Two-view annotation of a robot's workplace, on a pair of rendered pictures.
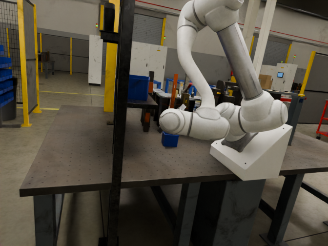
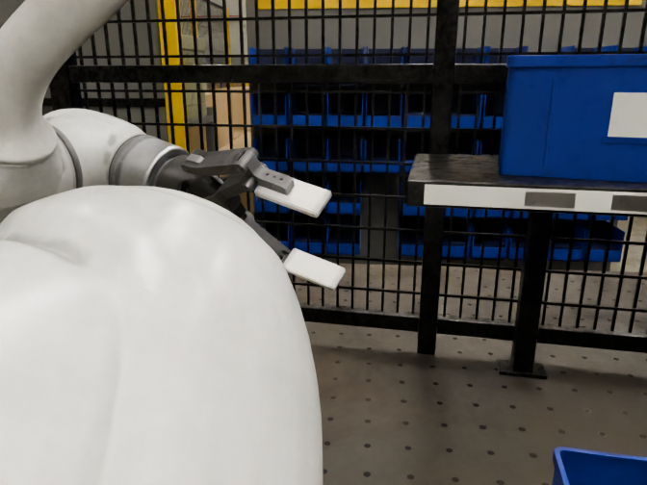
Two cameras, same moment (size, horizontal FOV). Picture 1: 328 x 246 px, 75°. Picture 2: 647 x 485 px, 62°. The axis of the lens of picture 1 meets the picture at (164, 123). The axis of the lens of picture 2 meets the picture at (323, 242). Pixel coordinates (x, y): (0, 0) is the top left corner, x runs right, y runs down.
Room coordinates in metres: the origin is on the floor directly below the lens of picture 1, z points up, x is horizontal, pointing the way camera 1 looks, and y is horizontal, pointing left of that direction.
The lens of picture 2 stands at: (1.42, -0.52, 1.14)
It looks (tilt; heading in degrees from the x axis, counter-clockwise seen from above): 17 degrees down; 116
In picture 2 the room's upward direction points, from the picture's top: straight up
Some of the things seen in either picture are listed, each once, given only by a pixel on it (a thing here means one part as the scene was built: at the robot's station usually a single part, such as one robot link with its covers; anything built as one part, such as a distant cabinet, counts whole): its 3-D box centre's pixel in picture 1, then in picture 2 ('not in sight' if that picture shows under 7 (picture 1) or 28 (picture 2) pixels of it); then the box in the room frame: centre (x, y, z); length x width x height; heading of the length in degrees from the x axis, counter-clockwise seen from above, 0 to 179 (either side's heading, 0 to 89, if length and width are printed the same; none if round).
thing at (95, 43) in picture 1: (95, 55); not in sight; (10.16, 3.49, 1.22); 2.40 x 0.54 x 2.45; 18
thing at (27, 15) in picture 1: (30, 62); not in sight; (3.78, 2.44, 1.00); 1.04 x 0.14 x 2.00; 21
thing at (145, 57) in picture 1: (138, 61); not in sight; (9.95, 1.47, 1.22); 2.40 x 0.54 x 2.45; 112
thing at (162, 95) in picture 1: (226, 100); not in sight; (2.08, -0.58, 1.00); 1.38 x 0.22 x 0.02; 104
